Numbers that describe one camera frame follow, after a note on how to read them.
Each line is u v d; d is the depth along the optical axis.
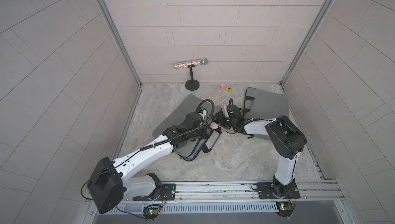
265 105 1.02
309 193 0.73
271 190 0.70
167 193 0.71
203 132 0.66
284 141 0.49
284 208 0.68
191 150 0.77
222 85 1.13
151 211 0.64
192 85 1.15
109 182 0.38
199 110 0.68
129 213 0.65
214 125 0.90
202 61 0.99
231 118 0.76
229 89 1.12
